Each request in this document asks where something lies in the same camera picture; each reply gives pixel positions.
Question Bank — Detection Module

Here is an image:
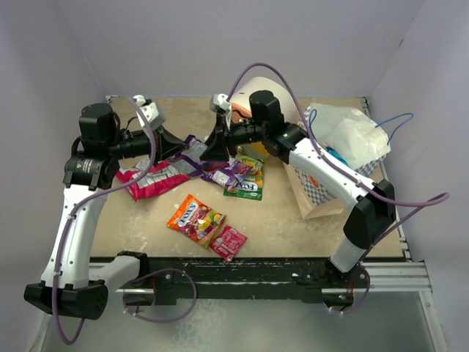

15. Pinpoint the round mini drawer cabinet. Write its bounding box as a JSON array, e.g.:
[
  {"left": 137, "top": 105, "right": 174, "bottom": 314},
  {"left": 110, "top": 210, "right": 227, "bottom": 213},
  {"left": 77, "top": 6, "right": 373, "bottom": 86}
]
[{"left": 231, "top": 76, "right": 299, "bottom": 123}]

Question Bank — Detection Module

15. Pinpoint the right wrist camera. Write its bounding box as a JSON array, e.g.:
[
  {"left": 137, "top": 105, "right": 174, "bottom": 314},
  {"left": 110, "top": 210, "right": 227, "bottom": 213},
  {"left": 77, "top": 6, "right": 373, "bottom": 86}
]
[{"left": 210, "top": 93, "right": 232, "bottom": 114}]

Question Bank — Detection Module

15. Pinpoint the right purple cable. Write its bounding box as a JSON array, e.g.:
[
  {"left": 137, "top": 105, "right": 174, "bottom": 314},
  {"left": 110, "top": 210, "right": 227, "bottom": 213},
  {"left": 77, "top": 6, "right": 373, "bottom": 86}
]
[{"left": 229, "top": 62, "right": 451, "bottom": 316}]

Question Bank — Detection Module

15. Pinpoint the aluminium frame rail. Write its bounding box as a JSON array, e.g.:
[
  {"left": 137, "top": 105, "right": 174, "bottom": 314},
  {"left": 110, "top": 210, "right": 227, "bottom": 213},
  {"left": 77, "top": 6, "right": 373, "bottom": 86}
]
[{"left": 362, "top": 97, "right": 433, "bottom": 293}]

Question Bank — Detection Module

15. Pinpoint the green Fox's candy bag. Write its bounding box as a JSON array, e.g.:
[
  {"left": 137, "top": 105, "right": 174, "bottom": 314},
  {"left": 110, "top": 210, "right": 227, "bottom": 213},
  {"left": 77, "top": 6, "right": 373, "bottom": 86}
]
[{"left": 224, "top": 155, "right": 264, "bottom": 201}]

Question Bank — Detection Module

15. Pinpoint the black table front rail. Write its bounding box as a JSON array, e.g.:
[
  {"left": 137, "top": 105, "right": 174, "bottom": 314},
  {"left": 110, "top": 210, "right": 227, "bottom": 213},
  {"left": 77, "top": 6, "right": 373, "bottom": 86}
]
[{"left": 123, "top": 257, "right": 369, "bottom": 305}]

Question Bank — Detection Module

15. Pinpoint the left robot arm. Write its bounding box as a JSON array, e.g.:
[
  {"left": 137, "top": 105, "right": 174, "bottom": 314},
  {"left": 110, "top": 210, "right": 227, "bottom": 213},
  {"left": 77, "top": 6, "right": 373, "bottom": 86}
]
[{"left": 24, "top": 95, "right": 185, "bottom": 320}]

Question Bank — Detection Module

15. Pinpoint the purple snack bag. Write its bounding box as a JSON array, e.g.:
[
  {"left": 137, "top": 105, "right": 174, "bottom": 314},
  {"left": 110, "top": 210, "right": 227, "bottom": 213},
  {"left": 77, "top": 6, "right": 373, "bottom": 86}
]
[
  {"left": 171, "top": 135, "right": 207, "bottom": 178},
  {"left": 202, "top": 158, "right": 251, "bottom": 191}
]

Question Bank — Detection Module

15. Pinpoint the orange Fox's candy bag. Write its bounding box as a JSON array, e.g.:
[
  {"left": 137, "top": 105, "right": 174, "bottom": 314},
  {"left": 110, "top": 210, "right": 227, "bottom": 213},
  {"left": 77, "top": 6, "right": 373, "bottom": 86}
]
[{"left": 166, "top": 194, "right": 226, "bottom": 249}]

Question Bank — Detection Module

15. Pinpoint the large blue snack bag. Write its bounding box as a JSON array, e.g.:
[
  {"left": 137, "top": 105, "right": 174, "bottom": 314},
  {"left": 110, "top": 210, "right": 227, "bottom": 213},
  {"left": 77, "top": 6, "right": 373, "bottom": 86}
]
[{"left": 326, "top": 147, "right": 348, "bottom": 165}]

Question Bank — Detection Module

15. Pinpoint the checkered paper bag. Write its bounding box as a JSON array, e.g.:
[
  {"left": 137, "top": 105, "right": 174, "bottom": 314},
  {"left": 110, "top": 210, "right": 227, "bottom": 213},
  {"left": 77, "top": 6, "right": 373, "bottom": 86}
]
[{"left": 284, "top": 103, "right": 413, "bottom": 219}]

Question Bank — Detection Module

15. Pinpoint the pink snack bag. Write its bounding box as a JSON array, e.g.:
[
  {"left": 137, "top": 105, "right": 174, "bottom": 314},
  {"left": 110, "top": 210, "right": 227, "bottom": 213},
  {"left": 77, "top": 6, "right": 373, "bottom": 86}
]
[{"left": 116, "top": 159, "right": 189, "bottom": 201}]

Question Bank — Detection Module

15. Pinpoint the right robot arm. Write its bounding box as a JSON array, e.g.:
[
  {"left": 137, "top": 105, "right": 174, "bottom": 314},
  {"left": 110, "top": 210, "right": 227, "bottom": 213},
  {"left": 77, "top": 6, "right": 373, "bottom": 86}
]
[{"left": 200, "top": 90, "right": 396, "bottom": 287}]

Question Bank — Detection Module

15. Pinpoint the small pink candy packet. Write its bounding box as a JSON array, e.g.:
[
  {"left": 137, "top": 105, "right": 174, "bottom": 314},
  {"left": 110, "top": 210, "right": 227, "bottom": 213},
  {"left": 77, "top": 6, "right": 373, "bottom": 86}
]
[{"left": 209, "top": 225, "right": 248, "bottom": 263}]

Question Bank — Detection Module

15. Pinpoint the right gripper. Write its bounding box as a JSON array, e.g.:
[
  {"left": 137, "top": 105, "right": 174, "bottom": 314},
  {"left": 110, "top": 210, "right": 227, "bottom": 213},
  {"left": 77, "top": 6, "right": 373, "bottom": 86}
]
[{"left": 201, "top": 112, "right": 267, "bottom": 161}]

